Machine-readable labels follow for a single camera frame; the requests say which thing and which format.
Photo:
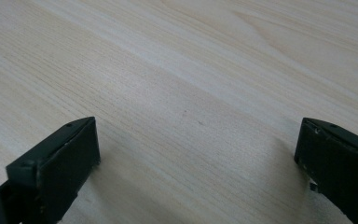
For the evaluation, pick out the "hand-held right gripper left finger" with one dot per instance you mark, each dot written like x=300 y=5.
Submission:
x=59 y=168

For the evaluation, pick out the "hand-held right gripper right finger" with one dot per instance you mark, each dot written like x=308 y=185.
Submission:
x=341 y=161

